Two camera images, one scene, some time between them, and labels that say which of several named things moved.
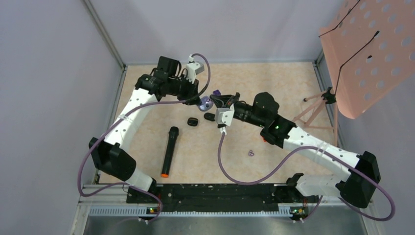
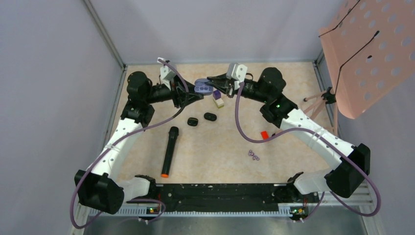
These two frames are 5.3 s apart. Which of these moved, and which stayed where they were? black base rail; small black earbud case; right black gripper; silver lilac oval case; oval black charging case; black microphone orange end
Moved: silver lilac oval case; right black gripper
Stayed: black microphone orange end; small black earbud case; oval black charging case; black base rail
